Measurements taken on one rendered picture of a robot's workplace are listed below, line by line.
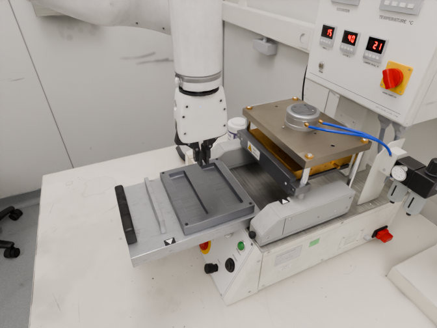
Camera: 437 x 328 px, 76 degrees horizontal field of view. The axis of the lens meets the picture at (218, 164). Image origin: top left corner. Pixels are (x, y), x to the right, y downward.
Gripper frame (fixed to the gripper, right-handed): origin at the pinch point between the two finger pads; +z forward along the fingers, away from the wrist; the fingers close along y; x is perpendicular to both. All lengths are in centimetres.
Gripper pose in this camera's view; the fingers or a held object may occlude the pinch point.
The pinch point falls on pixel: (201, 154)
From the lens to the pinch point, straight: 61.1
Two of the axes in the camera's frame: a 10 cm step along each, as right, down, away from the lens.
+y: 9.1, -2.4, 3.3
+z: 0.0, 8.1, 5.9
